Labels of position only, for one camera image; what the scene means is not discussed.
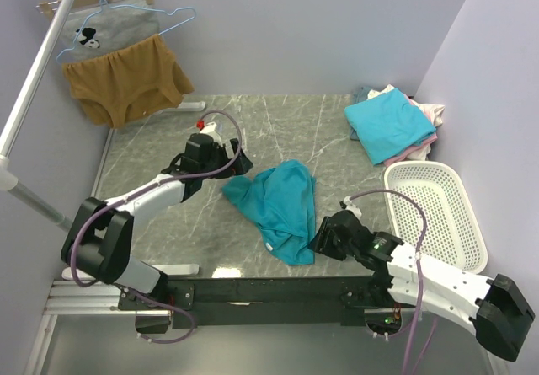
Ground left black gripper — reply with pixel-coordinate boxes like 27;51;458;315
200;138;253;179

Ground teal t-shirt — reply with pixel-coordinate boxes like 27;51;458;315
222;160;316;266

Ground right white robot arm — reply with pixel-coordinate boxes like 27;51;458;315
309;210;536;362

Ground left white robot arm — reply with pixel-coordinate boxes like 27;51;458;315
61;130;253;309

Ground black base beam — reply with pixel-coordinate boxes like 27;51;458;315
117;274;422;335

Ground white rack foot rear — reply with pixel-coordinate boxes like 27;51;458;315
155;101;206;115

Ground white plastic laundry basket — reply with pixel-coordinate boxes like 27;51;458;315
384;161;488;274

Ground folded light blue t-shirt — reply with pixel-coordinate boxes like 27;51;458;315
344;88;436;164

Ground folded grey-blue garment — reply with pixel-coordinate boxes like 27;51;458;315
352;86;371;104

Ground brown hanging shorts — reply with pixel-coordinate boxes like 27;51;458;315
62;34;195;129

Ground grey panda garment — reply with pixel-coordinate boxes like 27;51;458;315
59;0;160;62

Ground white clothes rack pole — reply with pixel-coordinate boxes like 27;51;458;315
1;0;75;233

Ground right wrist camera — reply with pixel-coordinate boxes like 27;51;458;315
339;196;362;219

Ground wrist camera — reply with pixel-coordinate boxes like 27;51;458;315
339;196;362;219
196;120;222;145

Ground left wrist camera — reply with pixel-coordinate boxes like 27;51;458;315
196;120;222;145

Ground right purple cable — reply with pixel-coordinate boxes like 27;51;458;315
344;188;439;375

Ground blue wire hanger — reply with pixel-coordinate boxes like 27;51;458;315
56;0;197;64

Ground aluminium rail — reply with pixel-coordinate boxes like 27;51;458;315
44;281;167;316

